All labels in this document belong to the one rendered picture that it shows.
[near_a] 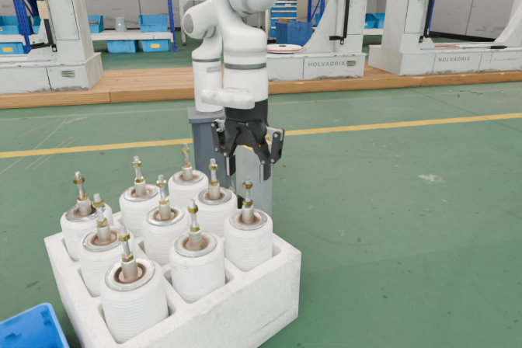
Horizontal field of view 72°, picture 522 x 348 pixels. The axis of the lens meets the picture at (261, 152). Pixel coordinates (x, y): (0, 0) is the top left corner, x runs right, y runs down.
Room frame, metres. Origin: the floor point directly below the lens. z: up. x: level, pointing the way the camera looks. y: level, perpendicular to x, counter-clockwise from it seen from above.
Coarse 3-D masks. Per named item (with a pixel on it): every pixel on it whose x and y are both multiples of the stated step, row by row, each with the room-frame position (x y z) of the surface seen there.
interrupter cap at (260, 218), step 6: (240, 210) 0.62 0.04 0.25; (258, 210) 0.62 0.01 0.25; (234, 216) 0.60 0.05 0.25; (240, 216) 0.60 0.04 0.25; (258, 216) 0.60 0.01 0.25; (264, 216) 0.60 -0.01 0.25; (234, 222) 0.58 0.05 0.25; (240, 222) 0.58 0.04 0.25; (252, 222) 0.58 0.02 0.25; (258, 222) 0.58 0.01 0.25; (264, 222) 0.58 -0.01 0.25; (240, 228) 0.56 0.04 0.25; (246, 228) 0.56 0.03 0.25; (252, 228) 0.56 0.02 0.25; (258, 228) 0.56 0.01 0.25
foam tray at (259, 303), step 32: (64, 256) 0.57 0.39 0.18; (224, 256) 0.62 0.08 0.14; (288, 256) 0.57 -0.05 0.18; (64, 288) 0.51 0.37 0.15; (224, 288) 0.49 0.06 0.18; (256, 288) 0.51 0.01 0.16; (288, 288) 0.56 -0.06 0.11; (96, 320) 0.42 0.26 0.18; (192, 320) 0.42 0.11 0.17; (224, 320) 0.46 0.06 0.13; (256, 320) 0.51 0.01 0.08; (288, 320) 0.57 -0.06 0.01
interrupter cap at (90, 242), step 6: (114, 228) 0.56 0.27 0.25; (90, 234) 0.54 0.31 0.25; (96, 234) 0.54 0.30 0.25; (114, 234) 0.55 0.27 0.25; (84, 240) 0.52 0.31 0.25; (90, 240) 0.52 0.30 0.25; (96, 240) 0.53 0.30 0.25; (114, 240) 0.53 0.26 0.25; (84, 246) 0.51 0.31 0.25; (90, 246) 0.51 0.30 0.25; (96, 246) 0.51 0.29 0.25; (102, 246) 0.51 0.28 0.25; (108, 246) 0.51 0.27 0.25; (114, 246) 0.51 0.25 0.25
